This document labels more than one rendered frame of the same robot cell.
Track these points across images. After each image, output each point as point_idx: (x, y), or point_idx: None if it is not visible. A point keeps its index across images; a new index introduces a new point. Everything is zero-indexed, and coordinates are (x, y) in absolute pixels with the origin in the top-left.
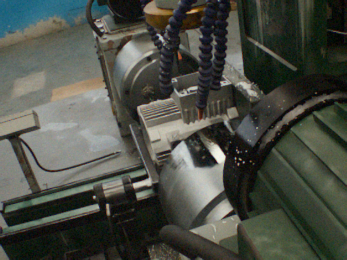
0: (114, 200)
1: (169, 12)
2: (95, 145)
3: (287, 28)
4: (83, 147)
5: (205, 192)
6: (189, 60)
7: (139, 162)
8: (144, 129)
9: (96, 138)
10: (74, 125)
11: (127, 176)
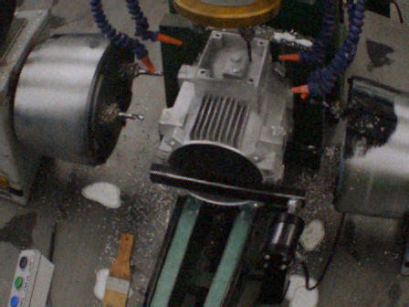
0: (297, 244)
1: (262, 10)
2: (18, 240)
3: None
4: (11, 252)
5: (408, 151)
6: None
7: (90, 219)
8: (169, 162)
9: (5, 231)
10: None
11: (287, 214)
